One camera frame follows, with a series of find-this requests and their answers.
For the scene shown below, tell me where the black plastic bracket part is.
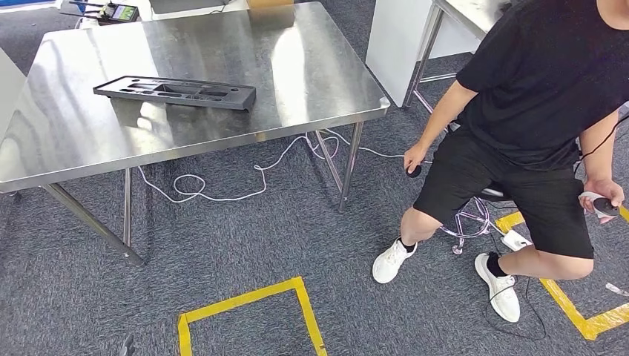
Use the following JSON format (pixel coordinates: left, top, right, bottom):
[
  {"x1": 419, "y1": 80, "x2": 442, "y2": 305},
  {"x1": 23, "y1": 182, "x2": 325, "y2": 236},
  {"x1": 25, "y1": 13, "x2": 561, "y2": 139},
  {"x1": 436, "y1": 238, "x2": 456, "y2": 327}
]
[{"x1": 93, "y1": 75, "x2": 257, "y2": 111}]

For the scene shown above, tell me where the yellow floor tape square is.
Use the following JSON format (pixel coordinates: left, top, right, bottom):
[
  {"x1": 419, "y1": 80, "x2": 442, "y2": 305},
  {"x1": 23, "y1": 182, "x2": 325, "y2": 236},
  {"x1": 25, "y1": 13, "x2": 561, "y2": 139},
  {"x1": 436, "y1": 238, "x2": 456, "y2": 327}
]
[
  {"x1": 177, "y1": 276, "x2": 329, "y2": 356},
  {"x1": 495, "y1": 206, "x2": 629, "y2": 341}
]

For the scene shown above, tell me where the white desk partition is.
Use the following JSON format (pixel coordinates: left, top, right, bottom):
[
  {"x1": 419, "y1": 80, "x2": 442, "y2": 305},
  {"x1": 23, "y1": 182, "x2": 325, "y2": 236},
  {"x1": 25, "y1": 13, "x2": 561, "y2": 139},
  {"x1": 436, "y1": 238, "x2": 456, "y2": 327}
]
[
  {"x1": 365, "y1": 0, "x2": 483, "y2": 108},
  {"x1": 0, "y1": 49, "x2": 27, "y2": 143}
]

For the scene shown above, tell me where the black screen controller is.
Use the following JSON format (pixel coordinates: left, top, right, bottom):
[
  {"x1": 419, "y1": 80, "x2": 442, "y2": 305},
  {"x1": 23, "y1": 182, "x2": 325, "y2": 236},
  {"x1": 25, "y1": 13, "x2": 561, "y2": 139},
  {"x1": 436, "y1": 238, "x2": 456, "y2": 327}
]
[{"x1": 61, "y1": 1, "x2": 141, "y2": 27}]

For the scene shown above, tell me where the chrome swivel stool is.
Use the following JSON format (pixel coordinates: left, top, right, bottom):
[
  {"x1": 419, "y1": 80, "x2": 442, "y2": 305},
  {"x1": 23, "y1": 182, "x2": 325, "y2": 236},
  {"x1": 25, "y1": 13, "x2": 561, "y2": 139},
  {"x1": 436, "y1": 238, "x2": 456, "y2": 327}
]
[{"x1": 438, "y1": 184, "x2": 517, "y2": 255}]

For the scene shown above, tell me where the person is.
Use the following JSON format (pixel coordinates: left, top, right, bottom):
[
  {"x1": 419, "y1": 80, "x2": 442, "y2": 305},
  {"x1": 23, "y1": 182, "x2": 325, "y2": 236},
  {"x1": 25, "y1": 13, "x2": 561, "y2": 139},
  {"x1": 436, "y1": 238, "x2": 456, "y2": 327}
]
[{"x1": 372, "y1": 0, "x2": 629, "y2": 324}]

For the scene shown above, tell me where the white cable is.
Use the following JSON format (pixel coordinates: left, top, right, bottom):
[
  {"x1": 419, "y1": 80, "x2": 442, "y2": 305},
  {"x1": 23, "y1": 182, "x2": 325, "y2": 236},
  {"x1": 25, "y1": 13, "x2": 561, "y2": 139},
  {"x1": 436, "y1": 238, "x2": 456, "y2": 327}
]
[{"x1": 137, "y1": 128, "x2": 435, "y2": 204}]

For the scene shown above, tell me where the black floor cable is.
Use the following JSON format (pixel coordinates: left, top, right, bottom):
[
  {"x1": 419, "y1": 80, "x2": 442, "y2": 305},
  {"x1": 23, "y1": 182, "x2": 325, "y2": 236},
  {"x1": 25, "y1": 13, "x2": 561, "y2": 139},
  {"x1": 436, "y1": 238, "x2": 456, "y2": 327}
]
[{"x1": 484, "y1": 231, "x2": 549, "y2": 341}]

